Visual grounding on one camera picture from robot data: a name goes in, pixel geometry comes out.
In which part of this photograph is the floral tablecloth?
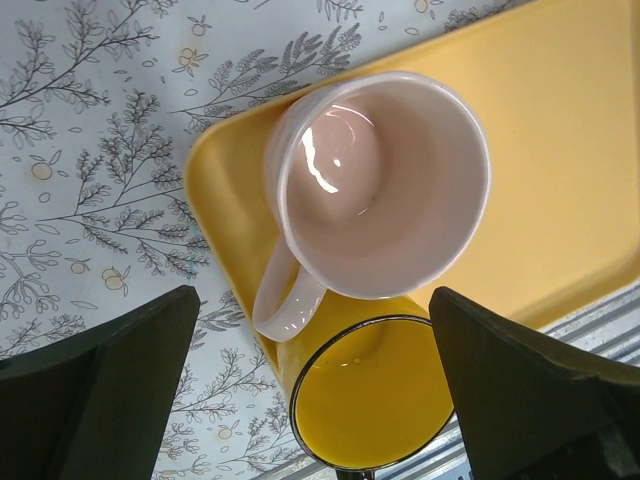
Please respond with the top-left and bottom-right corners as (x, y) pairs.
(1, 1), (510, 479)

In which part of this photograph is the light pink mug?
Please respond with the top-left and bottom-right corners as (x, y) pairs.
(252, 71), (491, 342)

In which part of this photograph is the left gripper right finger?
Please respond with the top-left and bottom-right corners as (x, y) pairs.
(429, 287), (639, 479)

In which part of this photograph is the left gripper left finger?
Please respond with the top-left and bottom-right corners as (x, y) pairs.
(1, 285), (200, 479)

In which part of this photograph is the yellow mug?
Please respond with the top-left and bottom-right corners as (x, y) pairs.
(264, 293), (454, 478)

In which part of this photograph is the yellow tray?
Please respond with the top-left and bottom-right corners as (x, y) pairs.
(184, 1), (639, 328)

